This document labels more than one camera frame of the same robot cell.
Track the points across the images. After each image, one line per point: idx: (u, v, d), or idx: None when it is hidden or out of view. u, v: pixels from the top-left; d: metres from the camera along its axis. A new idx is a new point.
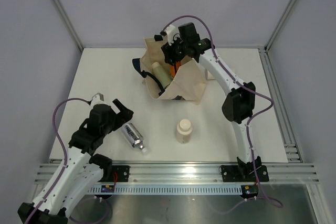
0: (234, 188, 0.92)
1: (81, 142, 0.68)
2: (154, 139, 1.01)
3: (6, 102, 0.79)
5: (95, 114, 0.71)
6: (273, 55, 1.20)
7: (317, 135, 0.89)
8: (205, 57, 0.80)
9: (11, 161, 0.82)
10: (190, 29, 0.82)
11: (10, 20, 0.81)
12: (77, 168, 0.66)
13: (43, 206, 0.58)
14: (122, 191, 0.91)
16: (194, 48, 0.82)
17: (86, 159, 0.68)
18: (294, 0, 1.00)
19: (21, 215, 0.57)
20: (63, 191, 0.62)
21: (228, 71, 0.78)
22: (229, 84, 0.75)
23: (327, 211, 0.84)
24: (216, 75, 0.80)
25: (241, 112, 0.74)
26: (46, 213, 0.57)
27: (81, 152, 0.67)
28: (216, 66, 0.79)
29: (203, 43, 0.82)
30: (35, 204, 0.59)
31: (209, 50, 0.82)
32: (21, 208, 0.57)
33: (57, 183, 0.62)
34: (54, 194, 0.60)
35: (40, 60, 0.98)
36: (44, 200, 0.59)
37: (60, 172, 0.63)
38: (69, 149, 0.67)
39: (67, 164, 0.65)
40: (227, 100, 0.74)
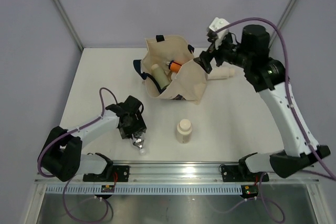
0: (234, 188, 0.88)
1: (116, 110, 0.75)
2: (154, 139, 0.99)
3: (6, 95, 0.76)
5: (135, 98, 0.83)
6: (272, 55, 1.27)
7: (318, 134, 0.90)
8: (275, 95, 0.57)
9: (11, 159, 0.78)
10: (264, 42, 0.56)
11: (12, 13, 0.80)
12: (108, 125, 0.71)
13: (75, 134, 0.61)
14: (122, 191, 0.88)
16: (260, 75, 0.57)
17: (113, 124, 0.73)
18: (293, 1, 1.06)
19: (50, 137, 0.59)
20: (92, 134, 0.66)
21: (302, 124, 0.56)
22: (299, 148, 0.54)
23: (327, 210, 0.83)
24: (281, 122, 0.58)
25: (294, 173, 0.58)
26: (78, 139, 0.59)
27: (115, 115, 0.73)
28: (287, 114, 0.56)
29: (275, 71, 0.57)
30: (69, 130, 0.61)
31: (282, 85, 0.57)
32: (53, 130, 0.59)
33: (91, 125, 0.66)
34: (87, 130, 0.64)
35: (40, 57, 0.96)
36: (77, 130, 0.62)
37: (95, 118, 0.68)
38: (106, 110, 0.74)
39: (102, 117, 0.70)
40: (287, 159, 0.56)
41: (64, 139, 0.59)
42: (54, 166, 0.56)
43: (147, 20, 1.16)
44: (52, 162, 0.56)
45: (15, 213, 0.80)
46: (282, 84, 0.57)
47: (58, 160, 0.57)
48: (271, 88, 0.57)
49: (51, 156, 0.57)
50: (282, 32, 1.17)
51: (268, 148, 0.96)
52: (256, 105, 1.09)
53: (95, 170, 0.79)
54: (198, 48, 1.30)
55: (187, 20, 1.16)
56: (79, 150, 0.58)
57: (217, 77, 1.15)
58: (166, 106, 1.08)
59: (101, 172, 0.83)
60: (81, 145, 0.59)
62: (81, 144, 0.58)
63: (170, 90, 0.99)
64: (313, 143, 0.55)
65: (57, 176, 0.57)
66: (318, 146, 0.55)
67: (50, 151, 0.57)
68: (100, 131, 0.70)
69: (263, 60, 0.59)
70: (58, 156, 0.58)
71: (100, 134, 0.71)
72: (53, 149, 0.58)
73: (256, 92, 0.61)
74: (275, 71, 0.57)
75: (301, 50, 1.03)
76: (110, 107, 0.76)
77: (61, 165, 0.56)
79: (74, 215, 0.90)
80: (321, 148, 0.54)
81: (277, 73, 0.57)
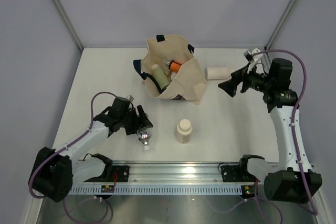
0: (233, 188, 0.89)
1: (105, 119, 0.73)
2: (154, 139, 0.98)
3: (5, 95, 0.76)
5: (122, 101, 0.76)
6: (272, 55, 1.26)
7: (318, 133, 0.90)
8: (280, 113, 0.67)
9: (11, 159, 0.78)
10: (285, 73, 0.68)
11: (12, 12, 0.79)
12: (97, 137, 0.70)
13: (64, 153, 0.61)
14: (123, 191, 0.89)
16: (273, 96, 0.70)
17: (103, 136, 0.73)
18: (294, 1, 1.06)
19: (38, 159, 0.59)
20: (82, 150, 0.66)
21: (298, 145, 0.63)
22: (289, 160, 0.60)
23: (327, 210, 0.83)
24: (280, 137, 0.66)
25: (284, 196, 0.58)
26: (66, 158, 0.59)
27: (104, 125, 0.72)
28: (287, 131, 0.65)
29: (286, 96, 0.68)
30: (57, 149, 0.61)
31: (290, 108, 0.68)
32: (41, 151, 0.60)
33: (80, 140, 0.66)
34: (76, 147, 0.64)
35: (40, 57, 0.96)
36: (66, 149, 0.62)
37: (83, 133, 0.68)
38: (94, 121, 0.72)
39: (90, 129, 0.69)
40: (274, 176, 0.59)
41: (54, 159, 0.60)
42: (46, 187, 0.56)
43: (147, 20, 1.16)
44: (44, 184, 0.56)
45: (15, 213, 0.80)
46: (291, 108, 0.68)
47: (49, 181, 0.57)
48: (278, 106, 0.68)
49: (41, 178, 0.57)
50: (282, 32, 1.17)
51: (268, 148, 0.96)
52: (256, 105, 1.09)
53: (95, 173, 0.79)
54: (198, 47, 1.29)
55: (186, 20, 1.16)
56: (69, 169, 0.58)
57: (217, 77, 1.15)
58: (166, 107, 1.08)
59: (101, 173, 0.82)
60: (70, 163, 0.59)
62: (70, 162, 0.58)
63: (169, 89, 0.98)
64: (305, 165, 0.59)
65: (49, 196, 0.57)
66: (308, 170, 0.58)
67: (39, 173, 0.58)
68: (90, 145, 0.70)
69: (282, 88, 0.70)
70: (48, 177, 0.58)
71: (91, 147, 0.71)
72: (42, 171, 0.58)
73: (270, 109, 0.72)
74: (286, 97, 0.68)
75: (301, 49, 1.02)
76: (98, 117, 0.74)
77: (53, 185, 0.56)
79: (73, 215, 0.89)
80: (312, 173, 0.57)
81: (289, 99, 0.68)
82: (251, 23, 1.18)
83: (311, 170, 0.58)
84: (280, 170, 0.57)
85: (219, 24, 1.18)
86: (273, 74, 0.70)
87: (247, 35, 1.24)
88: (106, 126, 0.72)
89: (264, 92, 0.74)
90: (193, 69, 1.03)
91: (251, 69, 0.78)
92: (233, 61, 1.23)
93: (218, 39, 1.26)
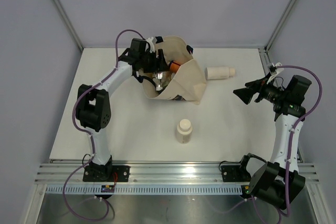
0: (234, 188, 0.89)
1: (127, 59, 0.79)
2: (155, 138, 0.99)
3: (5, 94, 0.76)
5: (137, 41, 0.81)
6: (272, 55, 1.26)
7: (318, 133, 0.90)
8: (283, 119, 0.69)
9: (11, 158, 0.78)
10: (300, 89, 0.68)
11: (12, 13, 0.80)
12: (124, 75, 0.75)
13: (100, 87, 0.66)
14: (122, 191, 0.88)
16: (282, 106, 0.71)
17: (128, 74, 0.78)
18: (294, 0, 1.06)
19: (79, 93, 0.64)
20: (113, 86, 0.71)
21: (292, 148, 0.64)
22: (279, 158, 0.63)
23: (328, 210, 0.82)
24: (277, 136, 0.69)
25: (263, 193, 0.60)
26: (103, 91, 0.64)
27: (127, 64, 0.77)
28: (285, 135, 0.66)
29: (295, 109, 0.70)
30: (93, 84, 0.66)
31: (294, 118, 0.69)
32: (81, 87, 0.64)
33: (110, 77, 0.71)
34: (108, 83, 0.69)
35: (40, 57, 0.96)
36: (101, 84, 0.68)
37: (112, 71, 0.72)
38: (119, 62, 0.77)
39: (117, 68, 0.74)
40: (261, 169, 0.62)
41: (92, 93, 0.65)
42: (92, 118, 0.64)
43: (147, 20, 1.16)
44: (90, 115, 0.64)
45: (14, 213, 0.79)
46: (295, 118, 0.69)
47: (93, 112, 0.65)
48: (284, 114, 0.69)
49: (85, 110, 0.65)
50: (282, 32, 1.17)
51: (268, 147, 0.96)
52: (255, 105, 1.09)
53: (96, 160, 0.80)
54: (198, 47, 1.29)
55: (187, 20, 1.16)
56: (107, 101, 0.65)
57: (217, 77, 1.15)
58: (166, 106, 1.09)
59: (103, 164, 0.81)
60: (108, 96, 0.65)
62: (107, 94, 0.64)
63: (169, 89, 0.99)
64: (292, 166, 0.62)
65: (94, 124, 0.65)
66: (294, 171, 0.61)
67: (83, 106, 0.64)
68: (118, 83, 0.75)
69: (294, 102, 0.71)
70: (91, 109, 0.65)
71: (118, 85, 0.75)
72: (85, 105, 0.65)
73: (276, 116, 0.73)
74: (295, 110, 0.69)
75: (301, 49, 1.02)
76: (121, 59, 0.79)
77: (97, 115, 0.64)
79: (75, 210, 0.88)
80: (296, 174, 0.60)
81: (296, 114, 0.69)
82: (251, 23, 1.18)
83: (296, 172, 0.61)
84: (266, 162, 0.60)
85: (219, 24, 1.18)
86: (290, 87, 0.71)
87: (247, 35, 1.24)
88: (129, 65, 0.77)
89: (274, 102, 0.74)
90: (193, 68, 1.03)
91: (271, 81, 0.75)
92: (233, 61, 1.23)
93: (218, 38, 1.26)
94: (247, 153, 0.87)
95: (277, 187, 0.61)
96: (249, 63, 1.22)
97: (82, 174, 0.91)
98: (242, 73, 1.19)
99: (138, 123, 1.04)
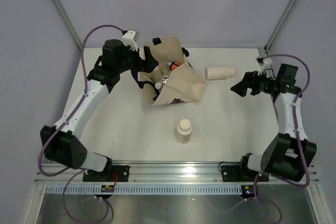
0: (233, 188, 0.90)
1: (98, 76, 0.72)
2: (154, 139, 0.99)
3: (5, 94, 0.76)
5: (107, 51, 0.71)
6: (272, 55, 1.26)
7: (318, 134, 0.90)
8: (283, 96, 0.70)
9: (11, 158, 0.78)
10: (291, 71, 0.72)
11: (12, 13, 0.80)
12: (95, 99, 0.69)
13: (66, 128, 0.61)
14: (123, 191, 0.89)
16: (279, 87, 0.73)
17: (104, 93, 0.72)
18: (294, 0, 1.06)
19: (42, 137, 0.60)
20: (83, 118, 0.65)
21: (297, 119, 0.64)
22: (287, 129, 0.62)
23: (327, 210, 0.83)
24: (281, 112, 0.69)
25: (277, 167, 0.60)
26: (69, 134, 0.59)
27: (101, 85, 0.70)
28: (289, 109, 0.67)
29: (291, 87, 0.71)
30: (58, 126, 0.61)
31: (292, 96, 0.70)
32: (44, 129, 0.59)
33: (78, 109, 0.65)
34: (75, 118, 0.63)
35: (39, 56, 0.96)
36: (66, 123, 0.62)
37: (81, 99, 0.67)
38: (90, 83, 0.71)
39: (87, 94, 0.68)
40: (272, 144, 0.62)
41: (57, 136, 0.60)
42: (63, 160, 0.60)
43: (147, 19, 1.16)
44: (60, 157, 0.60)
45: (13, 213, 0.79)
46: (294, 96, 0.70)
47: (62, 154, 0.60)
48: (282, 93, 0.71)
49: (54, 152, 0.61)
50: (282, 32, 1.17)
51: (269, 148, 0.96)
52: (256, 105, 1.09)
53: (95, 170, 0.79)
54: (198, 47, 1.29)
55: (187, 19, 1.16)
56: (75, 143, 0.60)
57: (217, 77, 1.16)
58: (166, 106, 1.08)
59: (102, 170, 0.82)
60: (75, 138, 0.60)
62: (73, 137, 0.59)
63: (166, 92, 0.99)
64: (302, 134, 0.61)
65: (67, 164, 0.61)
66: (305, 139, 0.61)
67: (51, 148, 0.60)
68: (91, 109, 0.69)
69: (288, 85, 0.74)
70: (60, 150, 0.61)
71: (93, 112, 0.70)
72: (53, 147, 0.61)
73: (277, 98, 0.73)
74: (292, 89, 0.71)
75: (301, 49, 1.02)
76: (91, 76, 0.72)
77: (67, 159, 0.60)
79: (73, 215, 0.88)
80: (307, 143, 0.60)
81: (294, 92, 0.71)
82: (251, 22, 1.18)
83: (306, 140, 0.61)
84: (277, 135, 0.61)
85: (219, 24, 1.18)
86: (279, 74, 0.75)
87: (247, 34, 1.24)
88: (103, 85, 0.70)
89: (270, 91, 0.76)
90: (186, 71, 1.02)
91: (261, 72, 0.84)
92: (232, 61, 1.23)
93: (218, 38, 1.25)
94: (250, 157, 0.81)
95: (290, 159, 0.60)
96: (249, 63, 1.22)
97: (82, 174, 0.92)
98: (241, 73, 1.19)
99: (138, 123, 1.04)
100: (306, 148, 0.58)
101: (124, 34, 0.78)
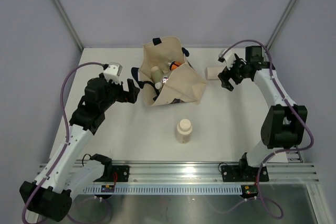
0: (233, 188, 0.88)
1: (81, 121, 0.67)
2: (154, 139, 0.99)
3: (5, 95, 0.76)
5: (91, 92, 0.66)
6: (272, 55, 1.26)
7: (318, 134, 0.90)
8: (261, 73, 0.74)
9: (11, 158, 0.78)
10: (256, 51, 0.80)
11: (12, 13, 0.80)
12: (79, 146, 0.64)
13: (46, 184, 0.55)
14: (123, 191, 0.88)
16: (253, 66, 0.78)
17: (88, 136, 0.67)
18: (294, 1, 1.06)
19: (23, 194, 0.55)
20: (67, 169, 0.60)
21: (281, 89, 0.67)
22: (276, 100, 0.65)
23: (327, 210, 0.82)
24: (264, 87, 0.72)
25: (281, 137, 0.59)
26: (50, 190, 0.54)
27: (83, 130, 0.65)
28: (270, 84, 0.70)
29: (264, 64, 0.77)
30: (38, 182, 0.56)
31: (267, 71, 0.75)
32: (23, 186, 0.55)
33: (60, 161, 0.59)
34: (57, 171, 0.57)
35: (40, 57, 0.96)
36: (47, 178, 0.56)
37: (62, 149, 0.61)
38: (72, 128, 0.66)
39: (69, 142, 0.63)
40: (267, 118, 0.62)
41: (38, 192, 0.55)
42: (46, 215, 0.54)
43: (147, 20, 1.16)
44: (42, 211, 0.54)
45: (13, 213, 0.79)
46: (268, 70, 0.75)
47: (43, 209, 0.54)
48: (258, 69, 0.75)
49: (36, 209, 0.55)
50: (282, 32, 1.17)
51: None
52: (256, 105, 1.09)
53: (95, 176, 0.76)
54: (198, 47, 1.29)
55: (187, 19, 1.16)
56: (58, 195, 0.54)
57: (217, 77, 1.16)
58: (166, 106, 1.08)
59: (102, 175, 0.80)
60: (57, 193, 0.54)
62: (54, 192, 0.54)
63: (166, 93, 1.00)
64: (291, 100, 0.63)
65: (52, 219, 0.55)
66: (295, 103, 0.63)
67: (32, 204, 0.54)
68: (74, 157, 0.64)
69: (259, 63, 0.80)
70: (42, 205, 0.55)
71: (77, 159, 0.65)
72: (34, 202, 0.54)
73: (254, 78, 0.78)
74: (263, 65, 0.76)
75: (301, 49, 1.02)
76: (74, 120, 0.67)
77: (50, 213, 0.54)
79: (74, 217, 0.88)
80: (298, 106, 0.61)
81: (265, 66, 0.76)
82: (251, 22, 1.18)
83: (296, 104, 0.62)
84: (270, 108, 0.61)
85: (219, 24, 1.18)
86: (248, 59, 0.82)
87: (247, 34, 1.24)
88: (85, 130, 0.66)
89: (244, 74, 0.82)
90: (186, 72, 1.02)
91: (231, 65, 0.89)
92: None
93: (218, 38, 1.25)
94: (250, 156, 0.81)
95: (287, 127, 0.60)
96: None
97: None
98: None
99: (138, 123, 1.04)
100: (298, 110, 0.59)
101: (105, 70, 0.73)
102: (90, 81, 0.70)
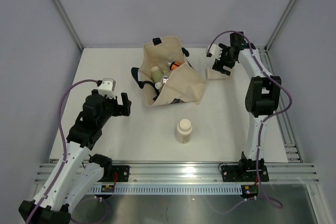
0: (234, 188, 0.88)
1: (79, 138, 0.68)
2: (154, 139, 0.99)
3: (5, 95, 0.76)
5: (89, 108, 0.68)
6: (272, 55, 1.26)
7: (318, 133, 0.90)
8: (244, 53, 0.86)
9: (11, 158, 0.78)
10: (239, 36, 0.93)
11: (12, 12, 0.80)
12: (77, 163, 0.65)
13: (45, 203, 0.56)
14: (123, 191, 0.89)
16: (237, 48, 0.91)
17: (85, 152, 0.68)
18: (294, 0, 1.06)
19: (22, 213, 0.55)
20: (65, 186, 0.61)
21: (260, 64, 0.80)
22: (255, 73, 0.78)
23: (328, 211, 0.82)
24: (247, 64, 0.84)
25: (261, 103, 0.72)
26: (49, 209, 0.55)
27: (80, 147, 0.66)
28: (251, 61, 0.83)
29: (245, 44, 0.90)
30: (37, 201, 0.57)
31: (248, 50, 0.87)
32: (22, 205, 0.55)
33: (57, 180, 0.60)
34: (55, 190, 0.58)
35: (40, 57, 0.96)
36: (45, 197, 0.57)
37: (60, 167, 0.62)
38: (69, 144, 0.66)
39: (66, 159, 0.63)
40: (249, 88, 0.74)
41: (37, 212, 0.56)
42: None
43: (147, 20, 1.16)
44: None
45: (13, 213, 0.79)
46: (249, 50, 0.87)
47: None
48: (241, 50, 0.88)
49: None
50: (282, 32, 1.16)
51: (269, 148, 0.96)
52: None
53: (96, 179, 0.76)
54: (198, 47, 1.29)
55: (187, 19, 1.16)
56: (57, 214, 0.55)
57: (217, 77, 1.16)
58: (166, 106, 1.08)
59: (102, 176, 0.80)
60: (56, 212, 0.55)
62: (53, 211, 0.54)
63: (165, 93, 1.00)
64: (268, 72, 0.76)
65: None
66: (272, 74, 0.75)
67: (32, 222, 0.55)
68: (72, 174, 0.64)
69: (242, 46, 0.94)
70: None
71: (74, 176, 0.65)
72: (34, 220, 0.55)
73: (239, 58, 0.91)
74: (244, 45, 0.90)
75: (301, 49, 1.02)
76: (71, 137, 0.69)
77: None
79: (76, 219, 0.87)
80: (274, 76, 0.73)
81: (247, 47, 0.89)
82: (251, 22, 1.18)
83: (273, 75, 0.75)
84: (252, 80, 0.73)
85: (219, 24, 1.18)
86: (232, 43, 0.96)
87: (247, 34, 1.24)
88: (83, 147, 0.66)
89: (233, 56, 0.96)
90: (186, 72, 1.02)
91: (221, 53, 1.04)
92: None
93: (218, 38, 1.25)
94: (244, 151, 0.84)
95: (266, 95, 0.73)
96: None
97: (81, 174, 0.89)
98: (241, 73, 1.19)
99: (138, 123, 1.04)
100: (275, 79, 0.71)
101: (99, 85, 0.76)
102: (87, 97, 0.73)
